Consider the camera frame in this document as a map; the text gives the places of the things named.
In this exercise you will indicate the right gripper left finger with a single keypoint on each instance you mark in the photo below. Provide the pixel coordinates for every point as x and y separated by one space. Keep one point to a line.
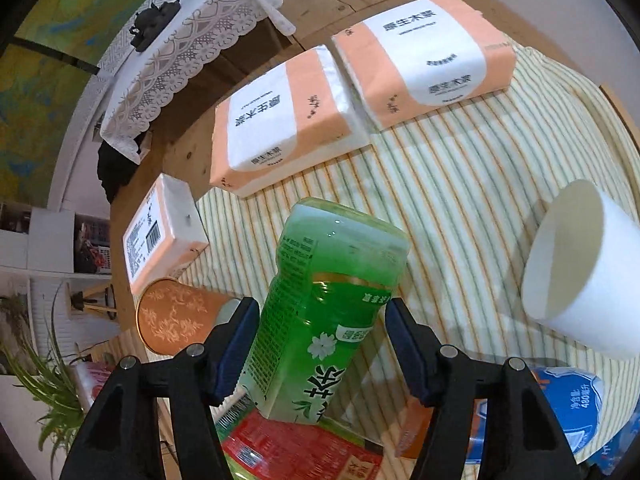
120 436

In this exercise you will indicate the green tea bottle cup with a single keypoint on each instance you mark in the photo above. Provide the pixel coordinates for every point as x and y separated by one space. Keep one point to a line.
336 268

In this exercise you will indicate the orange patterned paper cup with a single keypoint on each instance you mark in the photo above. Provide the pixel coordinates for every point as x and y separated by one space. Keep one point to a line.
170 315

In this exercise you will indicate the grapefruit label bottle cup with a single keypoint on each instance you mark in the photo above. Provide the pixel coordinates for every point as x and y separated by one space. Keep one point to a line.
264 449

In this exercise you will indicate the white paper cup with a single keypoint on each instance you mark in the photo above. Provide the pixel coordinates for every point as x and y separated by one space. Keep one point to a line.
581 277

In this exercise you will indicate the green spider plant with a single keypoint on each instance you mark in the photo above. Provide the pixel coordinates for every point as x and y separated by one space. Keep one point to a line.
66 384

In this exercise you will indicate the tissue pack with barcode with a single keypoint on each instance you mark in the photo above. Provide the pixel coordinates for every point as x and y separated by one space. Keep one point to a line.
165 234

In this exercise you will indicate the striped yellow tablecloth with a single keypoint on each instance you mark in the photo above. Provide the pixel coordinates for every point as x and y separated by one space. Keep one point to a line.
470 184

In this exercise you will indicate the tissue pack middle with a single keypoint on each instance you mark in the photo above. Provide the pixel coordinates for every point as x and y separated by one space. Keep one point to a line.
294 117

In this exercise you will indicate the tissue pack far right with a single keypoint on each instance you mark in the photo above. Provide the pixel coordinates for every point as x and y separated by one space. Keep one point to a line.
421 56

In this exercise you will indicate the black teapot set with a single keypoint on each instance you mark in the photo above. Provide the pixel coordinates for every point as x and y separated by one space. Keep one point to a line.
149 23

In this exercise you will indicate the white lace tablecloth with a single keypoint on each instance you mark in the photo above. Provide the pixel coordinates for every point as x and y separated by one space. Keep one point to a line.
149 80

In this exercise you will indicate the wooden platform bench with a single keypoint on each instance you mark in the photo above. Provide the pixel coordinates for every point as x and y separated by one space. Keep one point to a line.
586 35

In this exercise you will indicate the green landscape wall painting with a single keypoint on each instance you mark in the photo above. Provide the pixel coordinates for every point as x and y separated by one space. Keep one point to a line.
39 94

